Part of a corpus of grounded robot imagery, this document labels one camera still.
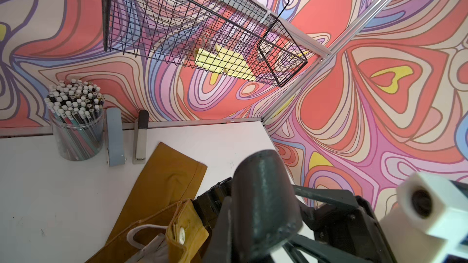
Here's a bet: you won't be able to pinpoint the yellow sticky notes pad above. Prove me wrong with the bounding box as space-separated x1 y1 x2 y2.
195 45 257 81

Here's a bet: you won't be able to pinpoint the black leather belt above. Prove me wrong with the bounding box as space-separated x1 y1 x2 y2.
200 149 304 263

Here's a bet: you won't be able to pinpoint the light blue stapler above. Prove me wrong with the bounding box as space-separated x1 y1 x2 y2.
106 108 126 167

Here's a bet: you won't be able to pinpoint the mustard brown trousers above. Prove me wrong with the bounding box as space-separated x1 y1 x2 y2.
89 142 209 263

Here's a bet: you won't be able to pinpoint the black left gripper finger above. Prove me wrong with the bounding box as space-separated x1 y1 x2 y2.
193 177 232 237

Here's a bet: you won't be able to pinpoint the black wire basket back wall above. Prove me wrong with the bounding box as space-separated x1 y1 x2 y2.
102 0 308 87

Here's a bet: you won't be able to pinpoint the clear cup of pencils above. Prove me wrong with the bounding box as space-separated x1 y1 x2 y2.
45 79 106 161

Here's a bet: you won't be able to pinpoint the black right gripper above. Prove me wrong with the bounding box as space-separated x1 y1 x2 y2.
292 186 397 263

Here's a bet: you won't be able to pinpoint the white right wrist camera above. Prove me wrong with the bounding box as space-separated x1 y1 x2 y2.
380 172 468 263

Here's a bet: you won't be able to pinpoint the beige black stapler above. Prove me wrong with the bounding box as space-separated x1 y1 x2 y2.
132 110 149 164

